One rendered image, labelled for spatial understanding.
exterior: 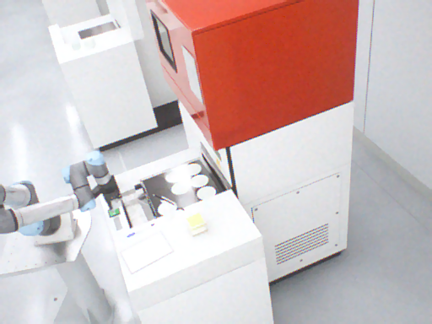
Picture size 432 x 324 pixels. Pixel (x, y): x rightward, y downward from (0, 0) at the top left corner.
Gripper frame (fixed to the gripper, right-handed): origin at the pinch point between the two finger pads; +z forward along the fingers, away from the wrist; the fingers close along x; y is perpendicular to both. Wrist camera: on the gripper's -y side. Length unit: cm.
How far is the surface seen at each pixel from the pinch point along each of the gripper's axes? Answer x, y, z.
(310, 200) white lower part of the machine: -16, 102, 32
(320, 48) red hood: -15, 109, -59
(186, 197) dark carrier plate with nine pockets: -2.3, 37.8, 7.7
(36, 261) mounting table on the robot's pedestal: 2.5, -43.1, 15.7
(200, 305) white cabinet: -50, 23, 30
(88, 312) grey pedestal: 10, -36, 79
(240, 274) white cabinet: -50, 45, 21
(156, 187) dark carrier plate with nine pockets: 13.1, 25.5, 7.7
